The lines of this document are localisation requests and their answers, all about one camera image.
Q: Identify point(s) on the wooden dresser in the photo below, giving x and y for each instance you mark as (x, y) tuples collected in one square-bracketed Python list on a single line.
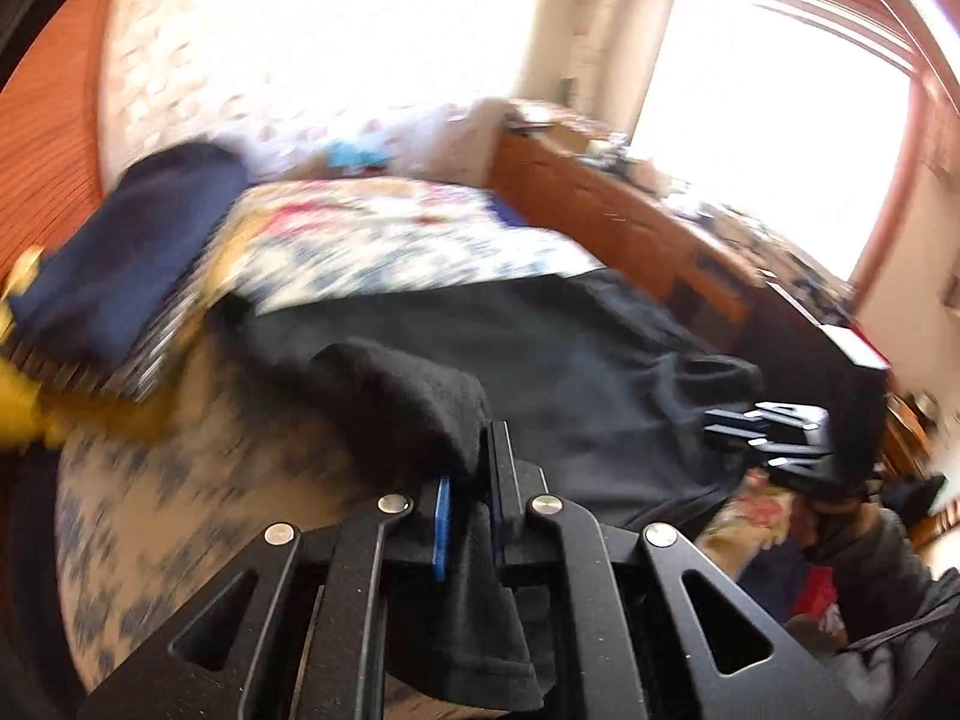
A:
[(622, 232)]

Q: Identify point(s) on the striped cloth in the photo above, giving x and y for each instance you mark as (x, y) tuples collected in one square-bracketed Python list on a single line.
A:
[(146, 364)]

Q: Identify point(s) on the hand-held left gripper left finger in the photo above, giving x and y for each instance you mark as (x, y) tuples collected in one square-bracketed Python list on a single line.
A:
[(442, 532)]

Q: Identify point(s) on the light blue plastic object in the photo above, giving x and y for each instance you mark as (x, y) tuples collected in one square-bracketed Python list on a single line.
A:
[(356, 154)]

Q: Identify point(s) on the circle patterned curtain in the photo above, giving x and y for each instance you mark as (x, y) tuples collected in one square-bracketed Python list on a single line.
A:
[(322, 45)]

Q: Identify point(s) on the person's right forearm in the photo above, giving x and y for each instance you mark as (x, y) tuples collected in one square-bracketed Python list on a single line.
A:
[(877, 562)]

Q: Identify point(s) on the floral bed blanket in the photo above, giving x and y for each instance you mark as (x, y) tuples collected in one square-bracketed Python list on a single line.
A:
[(360, 255)]

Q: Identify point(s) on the navy bed sheet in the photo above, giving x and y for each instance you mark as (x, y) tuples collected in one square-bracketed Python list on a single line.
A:
[(510, 211)]

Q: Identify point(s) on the wooden louvered wardrobe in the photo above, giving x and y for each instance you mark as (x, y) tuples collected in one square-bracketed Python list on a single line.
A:
[(52, 105)]

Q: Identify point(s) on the yellow cloth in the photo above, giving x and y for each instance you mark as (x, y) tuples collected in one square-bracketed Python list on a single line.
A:
[(19, 397)]

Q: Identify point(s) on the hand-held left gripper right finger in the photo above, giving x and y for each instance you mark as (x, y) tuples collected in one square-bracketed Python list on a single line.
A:
[(510, 499)]

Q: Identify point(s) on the person's right hand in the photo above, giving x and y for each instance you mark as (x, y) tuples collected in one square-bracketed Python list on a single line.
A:
[(829, 521)]

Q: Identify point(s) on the navy folded clothes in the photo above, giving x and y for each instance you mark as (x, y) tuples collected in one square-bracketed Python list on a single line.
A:
[(127, 255)]

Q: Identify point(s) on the bright window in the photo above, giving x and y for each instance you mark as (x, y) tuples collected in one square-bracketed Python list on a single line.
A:
[(780, 112)]

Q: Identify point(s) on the black printed t-shirt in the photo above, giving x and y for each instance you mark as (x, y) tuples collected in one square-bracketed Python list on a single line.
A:
[(570, 367)]

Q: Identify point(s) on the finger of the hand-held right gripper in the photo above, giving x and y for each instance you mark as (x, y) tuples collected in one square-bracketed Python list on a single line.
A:
[(739, 415), (742, 441)]

